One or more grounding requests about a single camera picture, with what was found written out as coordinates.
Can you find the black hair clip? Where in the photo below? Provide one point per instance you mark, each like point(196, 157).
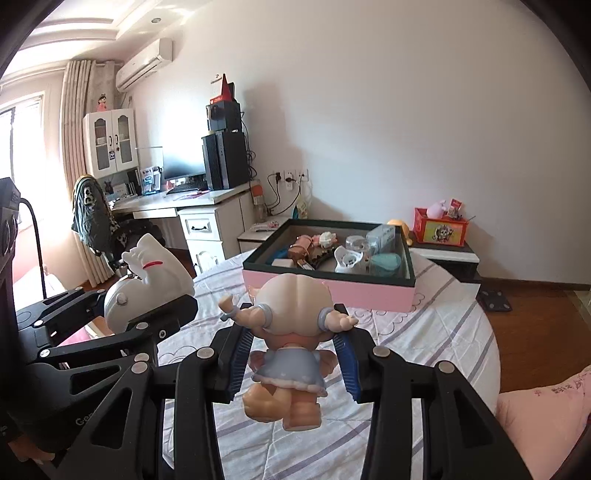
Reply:
point(318, 262)

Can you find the doll figurine blue dress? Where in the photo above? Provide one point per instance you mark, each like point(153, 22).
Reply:
point(295, 304)

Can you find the clear plastic cup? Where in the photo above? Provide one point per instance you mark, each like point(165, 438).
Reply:
point(356, 243)

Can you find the white power adapter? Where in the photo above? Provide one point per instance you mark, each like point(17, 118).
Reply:
point(282, 263)

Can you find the pink packet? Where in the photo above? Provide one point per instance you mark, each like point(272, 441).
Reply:
point(264, 226)

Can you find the white desk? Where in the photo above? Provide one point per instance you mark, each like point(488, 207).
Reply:
point(203, 230)

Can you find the black office chair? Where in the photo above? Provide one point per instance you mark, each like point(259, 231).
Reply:
point(129, 235)

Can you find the white wall outlets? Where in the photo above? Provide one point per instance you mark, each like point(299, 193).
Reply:
point(290, 177)

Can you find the blue white carton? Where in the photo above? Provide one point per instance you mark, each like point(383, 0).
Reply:
point(150, 180)

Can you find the pink white block toy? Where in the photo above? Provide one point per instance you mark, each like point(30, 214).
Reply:
point(326, 240)

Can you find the pink storage box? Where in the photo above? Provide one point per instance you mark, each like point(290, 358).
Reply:
point(323, 290)

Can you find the window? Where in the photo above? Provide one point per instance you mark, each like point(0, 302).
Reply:
point(23, 138)

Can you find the orange cap bottle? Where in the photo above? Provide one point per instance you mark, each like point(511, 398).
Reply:
point(258, 203)

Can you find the blue white bag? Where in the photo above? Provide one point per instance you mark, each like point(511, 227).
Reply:
point(302, 207)

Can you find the clear plastic box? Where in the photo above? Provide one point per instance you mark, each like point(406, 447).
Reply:
point(382, 239)

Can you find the rose gold can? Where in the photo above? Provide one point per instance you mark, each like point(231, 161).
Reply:
point(299, 253)

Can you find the white glass-door cabinet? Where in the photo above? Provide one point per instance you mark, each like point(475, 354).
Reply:
point(111, 143)

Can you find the black white low cabinet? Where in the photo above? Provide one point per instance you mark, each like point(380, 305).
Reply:
point(448, 263)

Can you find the red desk calendar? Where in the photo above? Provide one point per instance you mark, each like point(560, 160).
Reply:
point(223, 90)

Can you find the small red box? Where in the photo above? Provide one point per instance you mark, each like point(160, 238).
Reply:
point(455, 206)

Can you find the pink plush toy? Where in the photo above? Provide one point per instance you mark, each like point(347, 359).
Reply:
point(436, 208)

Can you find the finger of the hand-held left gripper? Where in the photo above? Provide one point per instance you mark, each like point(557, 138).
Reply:
point(83, 300)
point(178, 311)

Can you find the white nightstand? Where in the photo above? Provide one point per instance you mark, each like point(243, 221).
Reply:
point(256, 237)

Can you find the beige curtain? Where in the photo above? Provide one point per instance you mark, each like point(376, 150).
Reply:
point(78, 152)

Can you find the teal plastic item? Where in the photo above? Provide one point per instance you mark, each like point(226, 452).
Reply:
point(385, 265)

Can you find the pink embroidered fabric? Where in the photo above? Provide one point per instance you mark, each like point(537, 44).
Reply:
point(545, 415)

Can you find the black computer tower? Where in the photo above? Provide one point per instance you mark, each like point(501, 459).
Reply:
point(226, 161)

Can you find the dark jacket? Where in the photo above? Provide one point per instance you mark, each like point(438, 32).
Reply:
point(90, 217)

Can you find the black computer monitor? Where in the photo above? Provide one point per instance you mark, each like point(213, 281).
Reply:
point(183, 164)

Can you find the silver helmet doll figure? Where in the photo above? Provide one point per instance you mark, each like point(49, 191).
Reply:
point(157, 277)

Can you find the red storage box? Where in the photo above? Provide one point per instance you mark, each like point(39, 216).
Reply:
point(441, 233)

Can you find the black bathroom scale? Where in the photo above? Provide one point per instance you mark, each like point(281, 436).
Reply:
point(494, 301)

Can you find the black keyboard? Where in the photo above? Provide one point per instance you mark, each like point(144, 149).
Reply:
point(187, 189)

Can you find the black box speaker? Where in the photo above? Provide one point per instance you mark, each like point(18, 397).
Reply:
point(225, 117)

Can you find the pink doll figure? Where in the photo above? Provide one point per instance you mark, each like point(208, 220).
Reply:
point(103, 103)

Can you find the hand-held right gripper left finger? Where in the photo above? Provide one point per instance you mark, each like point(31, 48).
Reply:
point(240, 364)

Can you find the white air conditioner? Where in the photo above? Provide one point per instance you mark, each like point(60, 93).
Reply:
point(145, 64)

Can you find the yellow plush toy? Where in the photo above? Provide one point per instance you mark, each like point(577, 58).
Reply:
point(398, 226)

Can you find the person's left hand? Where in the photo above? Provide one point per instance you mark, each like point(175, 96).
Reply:
point(34, 457)

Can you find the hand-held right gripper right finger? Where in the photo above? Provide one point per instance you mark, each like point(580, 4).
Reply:
point(348, 369)

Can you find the pink mouse pad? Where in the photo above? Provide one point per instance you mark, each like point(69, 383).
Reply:
point(188, 196)

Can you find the white round plastic holder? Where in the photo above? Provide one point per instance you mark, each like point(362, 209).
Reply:
point(347, 259)

